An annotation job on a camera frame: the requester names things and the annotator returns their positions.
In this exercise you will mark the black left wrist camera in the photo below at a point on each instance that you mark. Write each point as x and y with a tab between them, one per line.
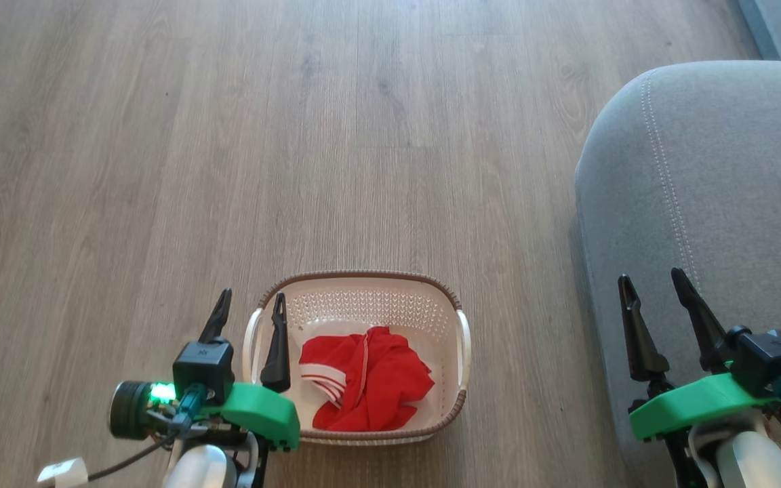
204	369

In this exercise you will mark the white brown-rimmed laundry basket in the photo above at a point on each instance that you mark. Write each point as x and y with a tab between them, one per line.
445	366

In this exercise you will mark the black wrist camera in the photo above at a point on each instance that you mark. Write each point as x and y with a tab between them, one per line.
770	359
204	369

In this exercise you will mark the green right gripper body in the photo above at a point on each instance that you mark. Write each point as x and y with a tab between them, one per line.
695	407

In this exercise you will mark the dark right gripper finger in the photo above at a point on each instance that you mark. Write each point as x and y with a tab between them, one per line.
641	339
706	332

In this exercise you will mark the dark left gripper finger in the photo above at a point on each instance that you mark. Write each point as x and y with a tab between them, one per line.
276	359
219	318

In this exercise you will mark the red garment with white stripes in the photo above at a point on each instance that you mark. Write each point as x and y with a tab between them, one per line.
390	386

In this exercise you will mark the grey fabric sofa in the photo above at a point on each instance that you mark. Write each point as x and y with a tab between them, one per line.
702	203

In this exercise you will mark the teal left camera plug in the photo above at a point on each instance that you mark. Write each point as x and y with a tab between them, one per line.
190	403

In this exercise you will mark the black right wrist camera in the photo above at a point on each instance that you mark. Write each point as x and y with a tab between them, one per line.
770	359

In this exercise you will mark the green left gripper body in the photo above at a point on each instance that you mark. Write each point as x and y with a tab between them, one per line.
262	413

